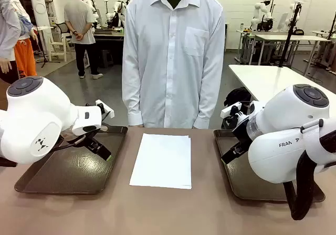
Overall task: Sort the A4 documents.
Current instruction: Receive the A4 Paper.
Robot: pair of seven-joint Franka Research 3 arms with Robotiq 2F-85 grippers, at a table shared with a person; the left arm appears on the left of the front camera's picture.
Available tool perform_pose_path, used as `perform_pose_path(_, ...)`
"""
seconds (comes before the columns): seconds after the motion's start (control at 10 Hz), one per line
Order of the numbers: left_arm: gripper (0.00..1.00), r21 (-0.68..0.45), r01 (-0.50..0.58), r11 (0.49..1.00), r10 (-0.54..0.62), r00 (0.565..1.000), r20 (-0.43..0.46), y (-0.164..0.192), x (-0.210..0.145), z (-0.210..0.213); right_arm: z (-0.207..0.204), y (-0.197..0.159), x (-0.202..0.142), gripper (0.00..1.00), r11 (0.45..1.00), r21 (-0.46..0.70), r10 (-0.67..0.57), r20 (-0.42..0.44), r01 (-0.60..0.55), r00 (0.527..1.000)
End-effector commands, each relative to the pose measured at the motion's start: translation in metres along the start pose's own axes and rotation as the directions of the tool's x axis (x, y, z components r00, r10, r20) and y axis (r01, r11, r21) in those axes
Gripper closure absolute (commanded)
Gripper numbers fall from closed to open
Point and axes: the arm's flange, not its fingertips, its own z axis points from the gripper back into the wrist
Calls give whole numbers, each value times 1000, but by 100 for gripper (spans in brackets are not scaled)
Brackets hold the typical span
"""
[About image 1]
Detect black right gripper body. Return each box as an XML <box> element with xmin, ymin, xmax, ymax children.
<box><xmin>232</xmin><ymin>118</ymin><xmax>255</xmax><ymax>148</ymax></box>

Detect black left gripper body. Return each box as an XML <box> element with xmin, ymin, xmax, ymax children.
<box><xmin>78</xmin><ymin>130</ymin><xmax>105</xmax><ymax>152</ymax></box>

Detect white A4 paper stack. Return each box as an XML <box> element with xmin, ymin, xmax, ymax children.
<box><xmin>129</xmin><ymin>132</ymin><xmax>192</xmax><ymax>190</ymax></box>

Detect person's left forearm white sleeve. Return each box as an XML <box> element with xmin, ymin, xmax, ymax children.
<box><xmin>193</xmin><ymin>69</ymin><xmax>224</xmax><ymax>130</ymax></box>

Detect person's right forearm white sleeve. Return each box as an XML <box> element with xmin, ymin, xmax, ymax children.
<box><xmin>122</xmin><ymin>69</ymin><xmax>144</xmax><ymax>127</ymax></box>

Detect brown plastic serving tray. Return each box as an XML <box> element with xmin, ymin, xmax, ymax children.
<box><xmin>213</xmin><ymin>129</ymin><xmax>326</xmax><ymax>203</ymax></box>
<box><xmin>14</xmin><ymin>126</ymin><xmax>129</xmax><ymax>196</ymax></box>

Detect black backpack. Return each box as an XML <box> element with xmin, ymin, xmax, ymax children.
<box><xmin>223</xmin><ymin>87</ymin><xmax>253</xmax><ymax>109</ymax></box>

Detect white rounded side table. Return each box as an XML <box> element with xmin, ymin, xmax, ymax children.
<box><xmin>227</xmin><ymin>64</ymin><xmax>336</xmax><ymax>109</ymax></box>

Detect small dark background stool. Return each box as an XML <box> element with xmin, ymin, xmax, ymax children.
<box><xmin>99</xmin><ymin>49</ymin><xmax>113</xmax><ymax>68</ymax></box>

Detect black floor stand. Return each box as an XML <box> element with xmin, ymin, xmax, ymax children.
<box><xmin>35</xmin><ymin>27</ymin><xmax>61</xmax><ymax>69</ymax></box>

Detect white folding chair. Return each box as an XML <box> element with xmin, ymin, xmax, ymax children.
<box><xmin>48</xmin><ymin>31</ymin><xmax>69</xmax><ymax>62</ymax></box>

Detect white background desk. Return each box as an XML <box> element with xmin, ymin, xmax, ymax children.
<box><xmin>236</xmin><ymin>29</ymin><xmax>329</xmax><ymax>65</ymax></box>

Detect person in white dress shirt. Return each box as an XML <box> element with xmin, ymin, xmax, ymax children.
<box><xmin>122</xmin><ymin>0</ymin><xmax>226</xmax><ymax>130</ymax></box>

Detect dark background workbench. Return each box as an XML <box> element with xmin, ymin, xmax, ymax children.
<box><xmin>93</xmin><ymin>27</ymin><xmax>125</xmax><ymax>67</ymax></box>

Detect black tripod pole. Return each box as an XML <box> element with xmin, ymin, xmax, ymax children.
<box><xmin>278</xmin><ymin>2</ymin><xmax>302</xmax><ymax>68</ymax></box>

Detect black office chair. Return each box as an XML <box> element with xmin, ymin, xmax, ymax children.
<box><xmin>54</xmin><ymin>22</ymin><xmax>70</xmax><ymax>45</ymax></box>

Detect man in grey t-shirt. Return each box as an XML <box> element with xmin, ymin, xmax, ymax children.
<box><xmin>64</xmin><ymin>0</ymin><xmax>104</xmax><ymax>80</ymax></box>

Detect white standing air conditioner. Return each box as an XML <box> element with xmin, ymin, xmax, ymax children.
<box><xmin>28</xmin><ymin>0</ymin><xmax>53</xmax><ymax>28</ymax></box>

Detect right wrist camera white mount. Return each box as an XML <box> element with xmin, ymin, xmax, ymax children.
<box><xmin>220</xmin><ymin>101</ymin><xmax>250</xmax><ymax>130</ymax></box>

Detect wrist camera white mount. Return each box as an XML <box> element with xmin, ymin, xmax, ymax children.
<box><xmin>94</xmin><ymin>99</ymin><xmax>115</xmax><ymax>120</ymax></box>
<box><xmin>220</xmin><ymin>101</ymin><xmax>250</xmax><ymax>130</ymax></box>

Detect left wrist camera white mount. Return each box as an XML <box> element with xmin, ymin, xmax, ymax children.
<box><xmin>94</xmin><ymin>99</ymin><xmax>115</xmax><ymax>120</ymax></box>

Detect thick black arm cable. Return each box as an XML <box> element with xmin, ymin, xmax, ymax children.
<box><xmin>285</xmin><ymin>119</ymin><xmax>328</xmax><ymax>221</ymax></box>

